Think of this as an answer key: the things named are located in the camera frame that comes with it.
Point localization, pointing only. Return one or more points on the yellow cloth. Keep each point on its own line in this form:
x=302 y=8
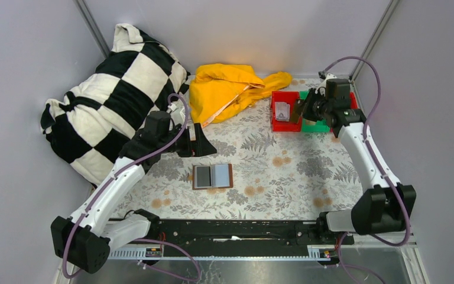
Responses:
x=219 y=91

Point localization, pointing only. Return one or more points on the left red bin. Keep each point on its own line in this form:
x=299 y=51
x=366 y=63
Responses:
x=290 y=98

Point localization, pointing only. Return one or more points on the green bin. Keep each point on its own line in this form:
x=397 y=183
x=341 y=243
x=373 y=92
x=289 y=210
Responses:
x=314 y=127

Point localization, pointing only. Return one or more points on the floral table mat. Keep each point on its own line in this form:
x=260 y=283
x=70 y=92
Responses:
x=276 y=176

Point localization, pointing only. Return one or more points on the right red bin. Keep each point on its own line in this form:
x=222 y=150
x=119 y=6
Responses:
x=353 y=100

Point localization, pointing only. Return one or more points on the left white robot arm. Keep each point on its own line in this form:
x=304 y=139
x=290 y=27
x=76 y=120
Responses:
x=86 y=238

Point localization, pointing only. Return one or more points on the black white checkered pillow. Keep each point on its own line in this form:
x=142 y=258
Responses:
x=90 y=125

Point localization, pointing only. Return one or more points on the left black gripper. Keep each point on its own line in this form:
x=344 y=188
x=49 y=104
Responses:
x=190 y=142

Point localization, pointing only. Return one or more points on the aluminium frame rail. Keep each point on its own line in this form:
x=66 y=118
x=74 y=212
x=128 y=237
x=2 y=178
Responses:
x=393 y=239

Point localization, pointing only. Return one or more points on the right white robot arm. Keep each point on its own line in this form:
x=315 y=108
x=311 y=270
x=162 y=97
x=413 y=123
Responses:
x=386 y=204

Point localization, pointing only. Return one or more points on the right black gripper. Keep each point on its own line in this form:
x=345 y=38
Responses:
x=308 y=110

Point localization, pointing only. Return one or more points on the silver VIP card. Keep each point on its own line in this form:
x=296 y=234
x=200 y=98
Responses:
x=282 y=111

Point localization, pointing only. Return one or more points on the brown leather card holder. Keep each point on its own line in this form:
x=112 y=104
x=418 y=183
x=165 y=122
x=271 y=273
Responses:
x=212 y=176

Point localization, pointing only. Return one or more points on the red bin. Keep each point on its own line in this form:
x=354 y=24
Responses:
x=353 y=100
x=290 y=98

